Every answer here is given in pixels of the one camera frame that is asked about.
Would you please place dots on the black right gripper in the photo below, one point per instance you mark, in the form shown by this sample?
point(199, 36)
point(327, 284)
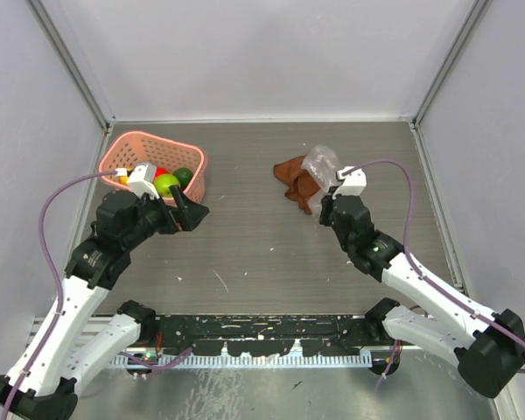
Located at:
point(326, 205)

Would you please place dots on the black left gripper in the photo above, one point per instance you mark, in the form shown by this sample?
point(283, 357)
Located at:
point(192, 213)

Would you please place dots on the clear zip top bag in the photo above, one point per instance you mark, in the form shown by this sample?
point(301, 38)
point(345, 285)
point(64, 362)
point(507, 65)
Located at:
point(322, 164)

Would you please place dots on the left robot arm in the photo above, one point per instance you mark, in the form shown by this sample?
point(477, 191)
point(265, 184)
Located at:
point(50, 376)

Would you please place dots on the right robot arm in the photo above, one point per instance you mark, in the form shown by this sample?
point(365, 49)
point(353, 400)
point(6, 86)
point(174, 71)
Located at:
point(486, 347)

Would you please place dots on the dark green lime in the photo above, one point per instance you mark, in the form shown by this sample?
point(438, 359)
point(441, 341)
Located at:
point(184, 176)

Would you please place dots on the light green apple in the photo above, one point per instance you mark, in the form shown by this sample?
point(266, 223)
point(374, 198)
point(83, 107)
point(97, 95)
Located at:
point(164, 182)

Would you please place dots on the brown cloth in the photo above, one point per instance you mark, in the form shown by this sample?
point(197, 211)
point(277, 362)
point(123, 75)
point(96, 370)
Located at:
point(301, 186)

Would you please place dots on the red tomato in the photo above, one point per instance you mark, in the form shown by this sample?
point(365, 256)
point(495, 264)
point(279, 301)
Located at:
point(160, 171)

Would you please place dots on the pink plastic basket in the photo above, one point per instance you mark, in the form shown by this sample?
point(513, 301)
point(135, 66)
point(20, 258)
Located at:
point(135, 147)

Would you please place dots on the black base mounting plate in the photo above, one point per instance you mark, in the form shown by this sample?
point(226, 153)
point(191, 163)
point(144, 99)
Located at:
point(263, 336)

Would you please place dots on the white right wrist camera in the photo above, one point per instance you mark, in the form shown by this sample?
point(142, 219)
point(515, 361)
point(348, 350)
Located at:
point(352, 182)

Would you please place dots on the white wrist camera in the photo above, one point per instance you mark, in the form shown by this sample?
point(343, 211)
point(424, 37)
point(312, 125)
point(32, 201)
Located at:
point(352, 182)
point(141, 180)

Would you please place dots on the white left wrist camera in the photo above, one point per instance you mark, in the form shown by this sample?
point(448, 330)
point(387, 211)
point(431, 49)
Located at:
point(141, 180)

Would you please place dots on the aluminium frame rail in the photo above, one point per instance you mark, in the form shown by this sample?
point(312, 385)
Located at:
point(86, 330)

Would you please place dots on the white slotted cable duct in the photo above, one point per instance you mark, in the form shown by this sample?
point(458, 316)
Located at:
point(291, 360)

